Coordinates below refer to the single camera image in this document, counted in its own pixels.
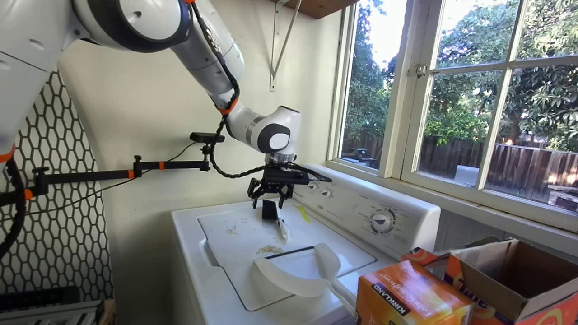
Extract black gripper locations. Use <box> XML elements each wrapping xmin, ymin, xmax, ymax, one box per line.
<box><xmin>247</xmin><ymin>178</ymin><xmax>298</xmax><ymax>211</ymax></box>

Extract dark cloth item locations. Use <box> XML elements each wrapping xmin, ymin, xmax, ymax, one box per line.
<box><xmin>260</xmin><ymin>198</ymin><xmax>292</xmax><ymax>243</ymax></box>

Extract yellow tape strip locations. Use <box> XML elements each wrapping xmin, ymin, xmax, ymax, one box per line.
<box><xmin>294</xmin><ymin>204</ymin><xmax>314</xmax><ymax>225</ymax></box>

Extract scattered debris crumbs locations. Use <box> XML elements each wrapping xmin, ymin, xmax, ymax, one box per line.
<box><xmin>254</xmin><ymin>242</ymin><xmax>285</xmax><ymax>256</ymax></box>

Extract white washing machine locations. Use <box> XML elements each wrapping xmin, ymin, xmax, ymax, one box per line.
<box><xmin>169</xmin><ymin>160</ymin><xmax>444</xmax><ymax>325</ymax></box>

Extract large washer cycle dial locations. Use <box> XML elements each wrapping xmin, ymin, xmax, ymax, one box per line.
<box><xmin>366</xmin><ymin>206</ymin><xmax>399</xmax><ymax>236</ymax></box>

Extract orange Kirkland cardboard box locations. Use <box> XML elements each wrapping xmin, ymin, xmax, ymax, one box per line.
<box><xmin>355</xmin><ymin>258</ymin><xmax>475</xmax><ymax>325</ymax></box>

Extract brown wooden shelf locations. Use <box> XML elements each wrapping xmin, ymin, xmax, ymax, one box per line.
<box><xmin>281</xmin><ymin>0</ymin><xmax>359</xmax><ymax>20</ymax></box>

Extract white honeycomb pattern panel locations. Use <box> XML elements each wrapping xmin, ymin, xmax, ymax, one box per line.
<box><xmin>0</xmin><ymin>68</ymin><xmax>115</xmax><ymax>303</ymax></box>

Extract wooden garden fence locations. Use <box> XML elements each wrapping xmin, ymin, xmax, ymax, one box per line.
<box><xmin>341</xmin><ymin>133</ymin><xmax>578</xmax><ymax>213</ymax></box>

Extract black ribbed bar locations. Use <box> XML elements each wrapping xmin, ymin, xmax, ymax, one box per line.
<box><xmin>0</xmin><ymin>285</ymin><xmax>83</xmax><ymax>314</ymax></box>

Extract open brown cardboard box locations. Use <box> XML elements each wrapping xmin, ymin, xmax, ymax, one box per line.
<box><xmin>402</xmin><ymin>236</ymin><xmax>578</xmax><ymax>325</ymax></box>

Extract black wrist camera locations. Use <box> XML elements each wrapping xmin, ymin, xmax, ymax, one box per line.
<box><xmin>263</xmin><ymin>160</ymin><xmax>334</xmax><ymax>184</ymax></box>

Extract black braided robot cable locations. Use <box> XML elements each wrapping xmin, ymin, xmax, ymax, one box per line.
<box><xmin>191</xmin><ymin>0</ymin><xmax>269</xmax><ymax>180</ymax></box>

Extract black stereo camera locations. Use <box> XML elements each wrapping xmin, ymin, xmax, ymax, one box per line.
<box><xmin>189</xmin><ymin>130</ymin><xmax>227</xmax><ymax>146</ymax></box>

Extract white window frame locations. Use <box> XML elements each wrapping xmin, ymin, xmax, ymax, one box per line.
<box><xmin>326</xmin><ymin>0</ymin><xmax>578</xmax><ymax>233</ymax></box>

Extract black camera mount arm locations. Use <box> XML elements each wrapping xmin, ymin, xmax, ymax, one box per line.
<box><xmin>0</xmin><ymin>141</ymin><xmax>213</xmax><ymax>204</ymax></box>

